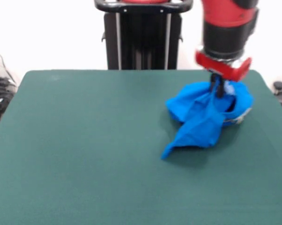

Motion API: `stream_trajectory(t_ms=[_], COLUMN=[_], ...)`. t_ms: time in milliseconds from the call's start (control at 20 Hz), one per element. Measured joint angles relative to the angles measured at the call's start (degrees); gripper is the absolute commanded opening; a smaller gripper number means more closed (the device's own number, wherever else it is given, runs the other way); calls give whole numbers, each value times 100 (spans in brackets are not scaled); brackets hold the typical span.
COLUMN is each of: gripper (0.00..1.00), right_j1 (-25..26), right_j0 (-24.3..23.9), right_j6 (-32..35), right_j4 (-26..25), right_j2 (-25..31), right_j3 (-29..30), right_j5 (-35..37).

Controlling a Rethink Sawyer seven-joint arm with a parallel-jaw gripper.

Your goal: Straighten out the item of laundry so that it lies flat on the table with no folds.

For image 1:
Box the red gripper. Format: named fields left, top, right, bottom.
left=194, top=48, right=252, bottom=98

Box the blue printed T-shirt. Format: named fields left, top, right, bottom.
left=160, top=81, right=254, bottom=161

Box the black office chair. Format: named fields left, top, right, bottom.
left=273, top=81, right=282, bottom=118

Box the dark green table cloth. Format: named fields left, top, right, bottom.
left=0, top=69, right=282, bottom=225

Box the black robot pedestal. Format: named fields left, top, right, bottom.
left=94, top=0, right=193, bottom=70

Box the black cable tangle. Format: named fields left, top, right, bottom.
left=0, top=43, right=19, bottom=124

